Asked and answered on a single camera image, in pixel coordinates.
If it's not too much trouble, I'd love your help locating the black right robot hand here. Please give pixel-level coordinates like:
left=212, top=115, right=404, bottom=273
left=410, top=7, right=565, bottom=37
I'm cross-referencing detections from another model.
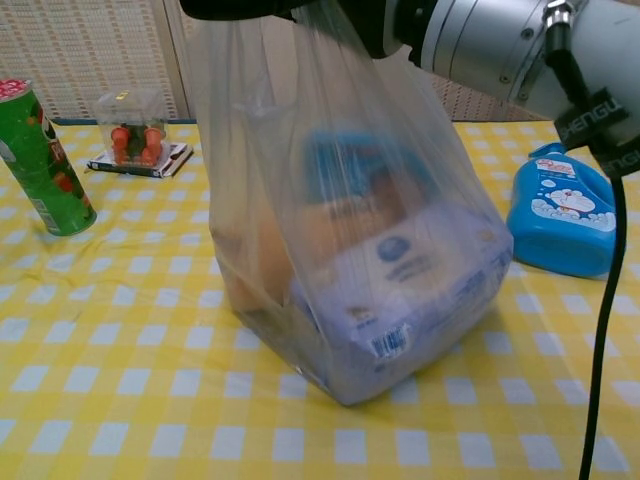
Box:
left=179, top=0, right=441, bottom=60

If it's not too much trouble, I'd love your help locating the transparent plastic bag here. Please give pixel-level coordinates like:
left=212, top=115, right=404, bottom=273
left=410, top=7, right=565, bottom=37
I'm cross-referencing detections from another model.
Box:
left=185, top=4, right=515, bottom=407

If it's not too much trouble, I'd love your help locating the blue box in bag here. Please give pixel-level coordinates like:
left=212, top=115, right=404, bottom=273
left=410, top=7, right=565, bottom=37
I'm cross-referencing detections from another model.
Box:
left=302, top=129, right=431, bottom=221

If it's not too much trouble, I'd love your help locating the blue detergent bottle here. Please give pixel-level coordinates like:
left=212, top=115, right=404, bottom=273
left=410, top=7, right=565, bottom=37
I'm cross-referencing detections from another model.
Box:
left=505, top=141, right=627, bottom=279

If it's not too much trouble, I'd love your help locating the clear box with orange toys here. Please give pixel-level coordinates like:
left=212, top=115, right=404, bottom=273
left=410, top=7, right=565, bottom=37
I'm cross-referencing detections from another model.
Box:
left=87, top=88, right=195, bottom=179

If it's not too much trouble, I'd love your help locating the blue white package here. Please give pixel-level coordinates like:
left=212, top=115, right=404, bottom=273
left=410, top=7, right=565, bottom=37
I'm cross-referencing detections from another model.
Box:
left=292, top=202, right=515, bottom=406

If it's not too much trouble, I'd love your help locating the woven folding screen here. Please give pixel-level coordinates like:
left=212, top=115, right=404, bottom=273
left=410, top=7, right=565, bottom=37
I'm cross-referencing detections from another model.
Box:
left=0, top=0, right=556, bottom=124

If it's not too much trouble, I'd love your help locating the green chips can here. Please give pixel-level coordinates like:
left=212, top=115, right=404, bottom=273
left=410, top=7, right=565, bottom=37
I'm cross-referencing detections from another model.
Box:
left=0, top=78, right=98, bottom=237

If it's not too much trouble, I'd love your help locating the yellow checkered tablecloth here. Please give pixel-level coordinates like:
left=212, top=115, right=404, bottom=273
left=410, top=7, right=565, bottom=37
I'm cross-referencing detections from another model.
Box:
left=0, top=118, right=640, bottom=480

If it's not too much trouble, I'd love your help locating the black cable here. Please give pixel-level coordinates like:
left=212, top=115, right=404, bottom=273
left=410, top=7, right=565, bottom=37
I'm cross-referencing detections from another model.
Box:
left=543, top=0, right=640, bottom=480

